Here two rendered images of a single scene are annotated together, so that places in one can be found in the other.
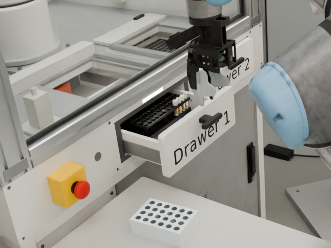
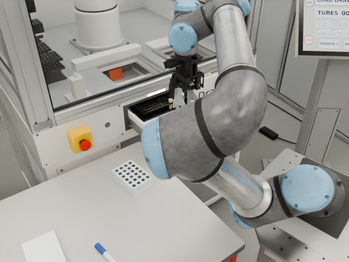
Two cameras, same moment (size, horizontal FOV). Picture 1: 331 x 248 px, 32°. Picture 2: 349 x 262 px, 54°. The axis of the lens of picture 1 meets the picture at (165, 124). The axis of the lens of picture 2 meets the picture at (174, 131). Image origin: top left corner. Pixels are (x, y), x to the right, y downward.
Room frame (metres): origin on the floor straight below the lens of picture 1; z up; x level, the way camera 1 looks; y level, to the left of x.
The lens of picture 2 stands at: (0.22, -0.30, 1.60)
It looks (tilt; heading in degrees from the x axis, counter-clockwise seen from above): 37 degrees down; 13
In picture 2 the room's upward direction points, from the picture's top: straight up
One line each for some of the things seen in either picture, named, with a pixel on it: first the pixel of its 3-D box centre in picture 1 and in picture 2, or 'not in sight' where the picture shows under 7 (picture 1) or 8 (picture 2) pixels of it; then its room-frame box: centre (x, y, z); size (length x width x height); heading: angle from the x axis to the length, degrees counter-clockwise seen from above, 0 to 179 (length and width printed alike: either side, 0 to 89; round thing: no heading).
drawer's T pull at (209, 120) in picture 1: (208, 119); not in sight; (1.20, -0.10, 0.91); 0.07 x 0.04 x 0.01; 139
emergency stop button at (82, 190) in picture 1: (80, 189); (84, 144); (1.02, 0.20, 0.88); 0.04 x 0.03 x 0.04; 139
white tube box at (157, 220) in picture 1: (164, 221); (132, 178); (1.00, 0.03, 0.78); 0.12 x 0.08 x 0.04; 56
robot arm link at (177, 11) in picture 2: not in sight; (186, 20); (1.19, -0.11, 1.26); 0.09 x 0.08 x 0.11; 6
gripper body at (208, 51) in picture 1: (210, 42); (187, 70); (1.19, -0.12, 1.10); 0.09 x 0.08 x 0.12; 49
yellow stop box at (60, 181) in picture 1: (69, 184); (80, 140); (1.05, 0.22, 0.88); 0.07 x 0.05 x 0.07; 139
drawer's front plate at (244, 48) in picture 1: (225, 71); (218, 84); (1.54, -0.19, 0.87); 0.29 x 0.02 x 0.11; 139
